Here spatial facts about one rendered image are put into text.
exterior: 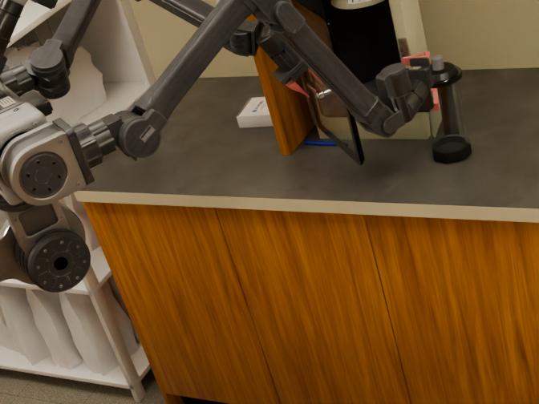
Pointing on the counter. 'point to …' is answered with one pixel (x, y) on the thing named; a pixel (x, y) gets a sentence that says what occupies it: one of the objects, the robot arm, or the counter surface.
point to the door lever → (318, 90)
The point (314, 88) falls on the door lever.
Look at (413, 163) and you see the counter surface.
